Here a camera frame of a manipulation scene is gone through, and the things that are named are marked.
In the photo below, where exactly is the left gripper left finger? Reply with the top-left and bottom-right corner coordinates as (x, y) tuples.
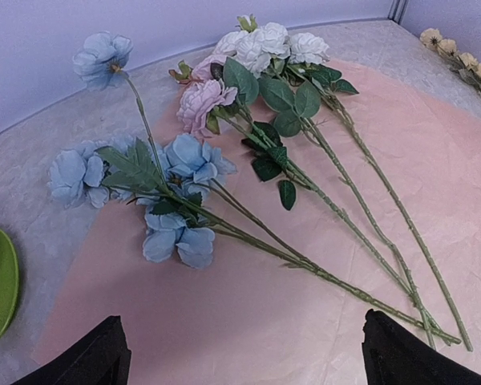
(16, 316), (131, 385)

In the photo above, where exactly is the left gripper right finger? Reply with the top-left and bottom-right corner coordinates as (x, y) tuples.
(362, 310), (481, 385)

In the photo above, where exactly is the pink wrapping paper sheet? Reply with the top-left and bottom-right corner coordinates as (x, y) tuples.
(32, 61), (481, 384)

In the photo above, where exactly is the blue fake flower stem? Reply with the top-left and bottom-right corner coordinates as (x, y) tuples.
(46, 30), (463, 347)

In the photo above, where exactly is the pink fake rose stem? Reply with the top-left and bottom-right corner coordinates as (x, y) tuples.
(168, 54), (438, 351)

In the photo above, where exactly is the yellow fake flower stem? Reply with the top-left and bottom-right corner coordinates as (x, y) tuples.
(419, 28), (481, 97)

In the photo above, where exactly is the white fake rose stem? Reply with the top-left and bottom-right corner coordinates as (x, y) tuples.
(213, 16), (442, 344)
(284, 31), (475, 353)

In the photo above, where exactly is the right aluminium corner post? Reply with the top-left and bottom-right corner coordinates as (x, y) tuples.
(387, 0), (409, 24)

